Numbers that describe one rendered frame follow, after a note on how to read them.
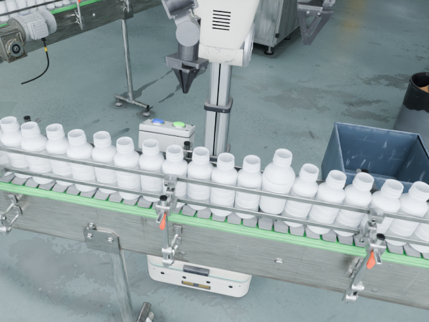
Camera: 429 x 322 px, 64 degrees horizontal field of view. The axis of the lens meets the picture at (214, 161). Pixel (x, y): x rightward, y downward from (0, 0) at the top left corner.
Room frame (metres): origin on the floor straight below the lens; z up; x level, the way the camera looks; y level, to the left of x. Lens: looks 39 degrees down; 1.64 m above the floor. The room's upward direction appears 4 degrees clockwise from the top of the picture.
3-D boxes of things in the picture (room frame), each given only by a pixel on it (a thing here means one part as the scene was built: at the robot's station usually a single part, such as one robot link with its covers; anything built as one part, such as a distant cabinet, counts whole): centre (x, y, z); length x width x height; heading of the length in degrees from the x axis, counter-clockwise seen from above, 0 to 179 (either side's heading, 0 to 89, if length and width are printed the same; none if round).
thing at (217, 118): (1.27, 0.00, 0.74); 0.11 x 0.11 x 0.40; 82
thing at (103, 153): (0.65, 0.27, 1.08); 0.06 x 0.06 x 0.17
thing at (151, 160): (0.64, 0.15, 1.08); 0.06 x 0.06 x 0.17
